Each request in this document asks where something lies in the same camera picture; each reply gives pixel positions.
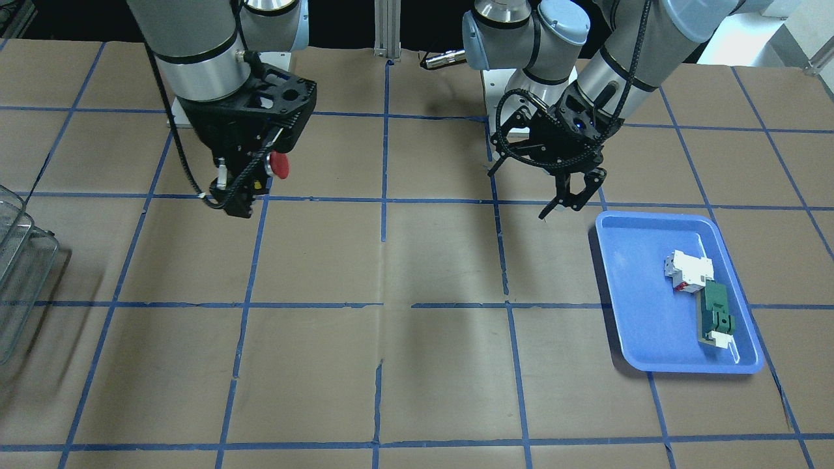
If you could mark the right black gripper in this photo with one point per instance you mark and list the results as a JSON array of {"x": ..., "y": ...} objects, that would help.
[{"x": 210, "y": 139}]

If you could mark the green terminal block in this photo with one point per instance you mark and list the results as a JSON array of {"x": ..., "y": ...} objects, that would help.
[{"x": 715, "y": 323}]

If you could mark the blue plastic tray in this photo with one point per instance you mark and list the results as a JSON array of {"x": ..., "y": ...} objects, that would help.
[{"x": 657, "y": 326}]

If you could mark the white circuit breaker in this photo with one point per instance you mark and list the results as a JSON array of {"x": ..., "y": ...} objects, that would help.
[{"x": 688, "y": 273}]

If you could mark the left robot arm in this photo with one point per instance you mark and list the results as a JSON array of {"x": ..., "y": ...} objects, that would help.
[{"x": 541, "y": 43}]

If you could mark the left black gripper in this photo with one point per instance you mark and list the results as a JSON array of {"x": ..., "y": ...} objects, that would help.
[{"x": 546, "y": 134}]

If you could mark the aluminium frame post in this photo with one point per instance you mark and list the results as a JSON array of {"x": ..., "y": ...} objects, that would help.
[{"x": 387, "y": 14}]

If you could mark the red push button switch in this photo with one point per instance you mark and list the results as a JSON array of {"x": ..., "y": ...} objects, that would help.
[{"x": 277, "y": 165}]

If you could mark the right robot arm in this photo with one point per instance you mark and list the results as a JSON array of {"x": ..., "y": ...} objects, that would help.
[{"x": 202, "y": 39}]

